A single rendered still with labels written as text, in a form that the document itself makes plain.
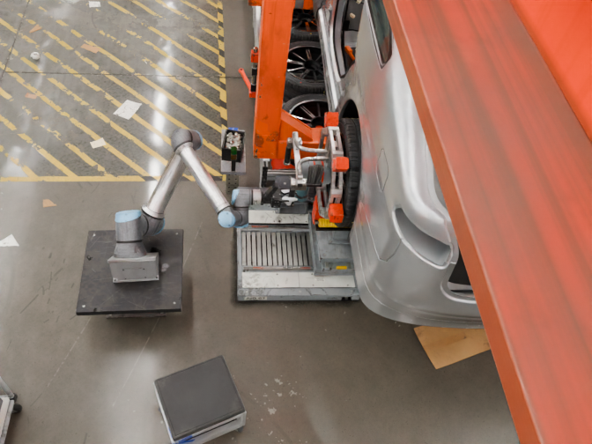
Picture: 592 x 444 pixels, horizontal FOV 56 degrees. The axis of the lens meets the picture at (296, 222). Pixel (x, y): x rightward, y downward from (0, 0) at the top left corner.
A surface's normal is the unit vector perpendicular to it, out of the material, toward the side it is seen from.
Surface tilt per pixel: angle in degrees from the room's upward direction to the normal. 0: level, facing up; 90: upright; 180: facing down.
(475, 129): 0
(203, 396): 0
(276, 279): 0
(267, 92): 90
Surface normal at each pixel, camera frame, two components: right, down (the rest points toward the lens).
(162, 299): 0.11, -0.62
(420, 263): -0.47, 0.64
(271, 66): 0.07, 0.79
